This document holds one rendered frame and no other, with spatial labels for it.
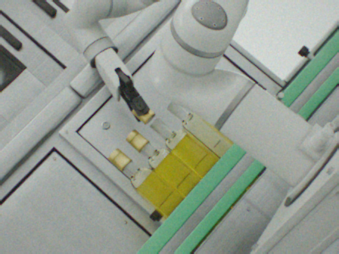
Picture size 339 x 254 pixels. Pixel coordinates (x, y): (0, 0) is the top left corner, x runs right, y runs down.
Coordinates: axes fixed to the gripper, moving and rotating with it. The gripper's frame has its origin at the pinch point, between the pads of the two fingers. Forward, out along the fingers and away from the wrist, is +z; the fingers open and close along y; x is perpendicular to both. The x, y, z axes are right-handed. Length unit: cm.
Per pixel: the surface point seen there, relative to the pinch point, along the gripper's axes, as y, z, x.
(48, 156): -16.2, -6.2, -22.5
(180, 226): 13.7, 28.6, -9.2
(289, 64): -12.6, 7.4, 41.5
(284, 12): -13, -5, 49
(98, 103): -12.0, -9.8, -5.5
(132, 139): 1.4, 5.5, -5.5
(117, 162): 1.2, 8.1, -11.1
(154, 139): -12.7, 5.3, 1.3
